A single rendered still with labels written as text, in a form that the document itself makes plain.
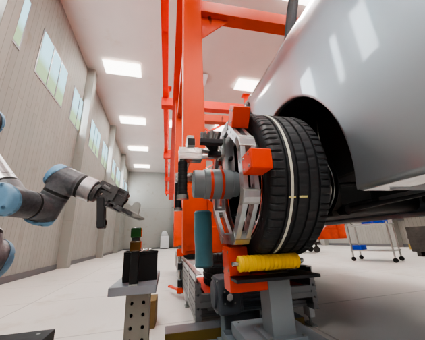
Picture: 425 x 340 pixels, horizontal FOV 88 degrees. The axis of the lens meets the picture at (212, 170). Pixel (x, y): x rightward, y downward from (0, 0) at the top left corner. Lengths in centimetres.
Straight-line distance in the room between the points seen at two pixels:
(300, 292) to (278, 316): 77
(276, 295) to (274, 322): 9
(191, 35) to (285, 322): 207
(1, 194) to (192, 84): 140
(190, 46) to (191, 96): 50
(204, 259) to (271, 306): 33
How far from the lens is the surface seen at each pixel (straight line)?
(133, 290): 96
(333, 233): 435
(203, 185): 96
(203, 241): 107
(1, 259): 112
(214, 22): 250
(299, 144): 87
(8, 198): 84
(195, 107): 173
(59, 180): 95
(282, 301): 107
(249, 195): 77
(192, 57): 203
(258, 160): 72
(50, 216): 97
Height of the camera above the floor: 61
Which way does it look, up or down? 17 degrees up
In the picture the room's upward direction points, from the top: 2 degrees counter-clockwise
